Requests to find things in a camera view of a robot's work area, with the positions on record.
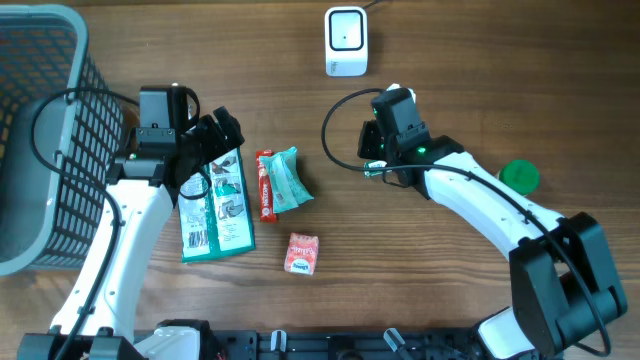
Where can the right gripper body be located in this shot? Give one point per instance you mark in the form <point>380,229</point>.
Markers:
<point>373,144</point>

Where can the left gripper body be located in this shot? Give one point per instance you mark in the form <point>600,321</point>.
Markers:
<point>207,141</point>

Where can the green white gum pack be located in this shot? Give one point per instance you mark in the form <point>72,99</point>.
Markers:
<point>374,168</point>

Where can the red chocolate bar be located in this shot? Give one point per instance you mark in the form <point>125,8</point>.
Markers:
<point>266,201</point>

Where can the large green white packet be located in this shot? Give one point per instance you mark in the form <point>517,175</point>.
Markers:
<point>214,212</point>

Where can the light teal sachet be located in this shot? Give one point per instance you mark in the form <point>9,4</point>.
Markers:
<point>287,189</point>

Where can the pink tissue pack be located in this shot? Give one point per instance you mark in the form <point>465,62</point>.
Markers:
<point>302,253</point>

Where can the green lid jar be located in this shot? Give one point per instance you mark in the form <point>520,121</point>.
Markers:
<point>520,175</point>

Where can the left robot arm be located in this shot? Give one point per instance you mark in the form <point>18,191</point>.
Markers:
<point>141,188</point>

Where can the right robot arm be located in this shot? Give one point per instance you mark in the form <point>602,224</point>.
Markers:
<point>564,283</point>

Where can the white barcode scanner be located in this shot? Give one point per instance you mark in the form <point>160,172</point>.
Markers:
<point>346,41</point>

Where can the grey plastic mesh basket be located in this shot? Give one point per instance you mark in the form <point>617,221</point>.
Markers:
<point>50,86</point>

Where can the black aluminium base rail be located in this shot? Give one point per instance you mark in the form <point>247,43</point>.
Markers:
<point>445,344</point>

